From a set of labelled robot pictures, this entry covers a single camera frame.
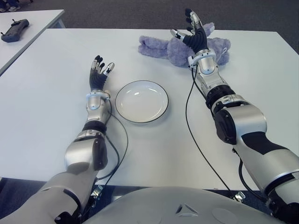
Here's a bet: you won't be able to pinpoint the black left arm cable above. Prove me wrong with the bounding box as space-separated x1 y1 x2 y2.
81 112 129 210

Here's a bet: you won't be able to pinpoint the white sneakers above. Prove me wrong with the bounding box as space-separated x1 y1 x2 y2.
0 6 21 13

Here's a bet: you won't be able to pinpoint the metal table clamp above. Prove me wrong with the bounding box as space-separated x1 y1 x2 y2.
235 190 246 203
92 185 103 201

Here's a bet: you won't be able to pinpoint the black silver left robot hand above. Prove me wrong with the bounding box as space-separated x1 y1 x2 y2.
89 55 115 91

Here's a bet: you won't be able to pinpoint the white plate black rim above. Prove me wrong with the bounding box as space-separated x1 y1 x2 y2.
114 80 170 124

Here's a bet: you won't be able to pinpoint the grey robot torso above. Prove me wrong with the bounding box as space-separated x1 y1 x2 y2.
80 186 290 224

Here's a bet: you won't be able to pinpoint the purple plush bunny doll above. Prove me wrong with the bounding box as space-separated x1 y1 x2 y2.
138 22 232 68

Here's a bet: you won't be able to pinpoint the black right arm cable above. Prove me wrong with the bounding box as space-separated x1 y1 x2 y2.
185 65 236 194

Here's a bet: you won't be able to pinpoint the white side table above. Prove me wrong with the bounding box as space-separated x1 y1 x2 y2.
0 9 65 77

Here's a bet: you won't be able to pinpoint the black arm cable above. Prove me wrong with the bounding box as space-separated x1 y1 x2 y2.
185 65 236 194
81 112 129 210

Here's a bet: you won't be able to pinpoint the black handheld controller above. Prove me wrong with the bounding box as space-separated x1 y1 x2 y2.
0 19 30 43

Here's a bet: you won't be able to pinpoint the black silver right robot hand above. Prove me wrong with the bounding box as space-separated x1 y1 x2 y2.
170 8 210 56

